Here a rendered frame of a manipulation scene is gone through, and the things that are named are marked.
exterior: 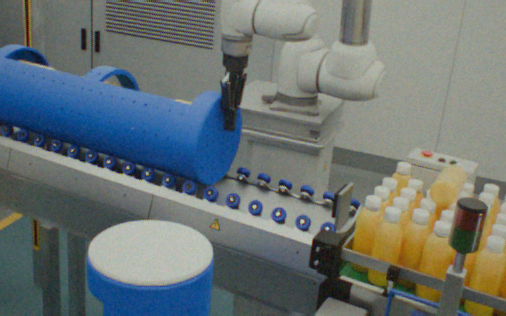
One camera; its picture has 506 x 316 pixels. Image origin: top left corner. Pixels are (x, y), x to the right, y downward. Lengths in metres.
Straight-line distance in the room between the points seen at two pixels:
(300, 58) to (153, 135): 0.65
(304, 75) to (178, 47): 1.39
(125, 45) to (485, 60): 2.26
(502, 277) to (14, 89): 1.59
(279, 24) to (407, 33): 2.79
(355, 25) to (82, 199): 1.07
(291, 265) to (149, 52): 2.09
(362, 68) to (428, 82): 2.33
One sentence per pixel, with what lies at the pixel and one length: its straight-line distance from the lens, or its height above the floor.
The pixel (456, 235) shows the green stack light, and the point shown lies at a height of 1.19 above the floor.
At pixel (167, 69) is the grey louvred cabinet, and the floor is 0.86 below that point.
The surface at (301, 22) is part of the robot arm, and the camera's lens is 1.80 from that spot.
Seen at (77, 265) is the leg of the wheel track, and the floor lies 0.41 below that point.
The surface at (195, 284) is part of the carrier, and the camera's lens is 1.47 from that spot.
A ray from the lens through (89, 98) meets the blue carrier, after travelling 2.13.
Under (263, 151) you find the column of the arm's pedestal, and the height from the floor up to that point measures 0.93.
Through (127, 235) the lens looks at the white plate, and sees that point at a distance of 1.59.
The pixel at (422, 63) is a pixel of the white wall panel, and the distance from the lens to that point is 4.57.
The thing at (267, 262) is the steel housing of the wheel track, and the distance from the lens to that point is 1.94.
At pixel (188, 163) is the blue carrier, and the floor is 1.05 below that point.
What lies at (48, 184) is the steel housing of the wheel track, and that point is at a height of 0.83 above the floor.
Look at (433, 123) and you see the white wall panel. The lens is 4.66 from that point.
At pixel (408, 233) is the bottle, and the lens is 1.71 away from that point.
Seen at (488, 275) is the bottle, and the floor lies 1.02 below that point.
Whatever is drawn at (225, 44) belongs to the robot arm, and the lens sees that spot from 1.92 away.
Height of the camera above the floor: 1.81
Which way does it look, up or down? 22 degrees down
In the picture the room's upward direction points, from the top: 5 degrees clockwise
